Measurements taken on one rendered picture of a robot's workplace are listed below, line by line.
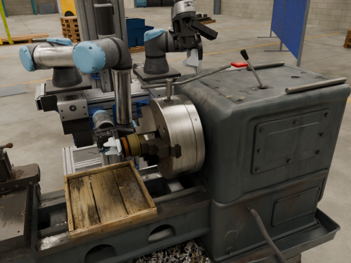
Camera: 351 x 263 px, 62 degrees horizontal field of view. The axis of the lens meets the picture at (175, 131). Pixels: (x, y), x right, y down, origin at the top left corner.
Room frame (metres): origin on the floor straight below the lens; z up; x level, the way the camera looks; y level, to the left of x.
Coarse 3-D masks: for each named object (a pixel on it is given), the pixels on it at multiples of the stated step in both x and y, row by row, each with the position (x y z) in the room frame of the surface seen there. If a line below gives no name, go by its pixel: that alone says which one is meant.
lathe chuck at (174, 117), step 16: (176, 96) 1.05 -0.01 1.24; (160, 112) 0.95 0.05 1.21; (176, 112) 0.94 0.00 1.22; (160, 128) 0.96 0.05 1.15; (176, 128) 0.89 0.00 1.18; (192, 128) 0.91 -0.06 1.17; (176, 144) 0.86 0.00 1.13; (192, 144) 0.88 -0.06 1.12; (160, 160) 0.98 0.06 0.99; (176, 160) 0.85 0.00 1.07; (192, 160) 0.88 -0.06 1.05; (176, 176) 0.90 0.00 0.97
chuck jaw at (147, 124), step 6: (144, 108) 1.05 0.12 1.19; (150, 108) 1.05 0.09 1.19; (144, 114) 1.03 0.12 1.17; (150, 114) 1.04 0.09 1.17; (138, 120) 1.01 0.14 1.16; (144, 120) 1.02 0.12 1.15; (150, 120) 1.02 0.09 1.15; (138, 126) 1.00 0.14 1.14; (144, 126) 1.00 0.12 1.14; (150, 126) 1.01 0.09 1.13; (138, 132) 0.98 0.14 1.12; (144, 132) 0.99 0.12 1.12; (150, 132) 1.00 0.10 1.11
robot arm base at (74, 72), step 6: (54, 72) 1.47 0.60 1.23; (60, 72) 1.46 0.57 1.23; (66, 72) 1.46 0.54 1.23; (72, 72) 1.48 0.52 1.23; (78, 72) 1.52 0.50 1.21; (54, 78) 1.46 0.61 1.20; (60, 78) 1.45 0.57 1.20; (66, 78) 1.45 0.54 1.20; (72, 78) 1.46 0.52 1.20; (78, 78) 1.50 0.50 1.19; (54, 84) 1.46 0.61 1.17; (60, 84) 1.44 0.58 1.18; (66, 84) 1.44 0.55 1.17; (72, 84) 1.46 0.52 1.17
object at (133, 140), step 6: (120, 138) 0.95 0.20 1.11; (126, 138) 0.95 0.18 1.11; (132, 138) 0.94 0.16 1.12; (138, 138) 0.96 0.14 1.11; (144, 138) 0.96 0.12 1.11; (126, 144) 0.92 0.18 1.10; (132, 144) 0.92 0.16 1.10; (138, 144) 0.93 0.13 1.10; (126, 150) 0.91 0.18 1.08; (132, 150) 0.92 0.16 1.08; (138, 150) 0.92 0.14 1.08; (126, 156) 0.92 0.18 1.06; (132, 156) 0.92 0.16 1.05
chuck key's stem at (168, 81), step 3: (168, 78) 0.99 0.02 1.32; (168, 81) 0.98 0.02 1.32; (171, 81) 0.98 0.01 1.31; (168, 84) 0.98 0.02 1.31; (171, 84) 0.99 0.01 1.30; (168, 87) 0.98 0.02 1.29; (171, 87) 0.99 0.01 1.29; (168, 90) 0.98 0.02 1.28; (171, 90) 0.99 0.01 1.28; (168, 93) 0.98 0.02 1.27; (171, 93) 0.99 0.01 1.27; (168, 96) 0.99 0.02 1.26; (168, 99) 0.99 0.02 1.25
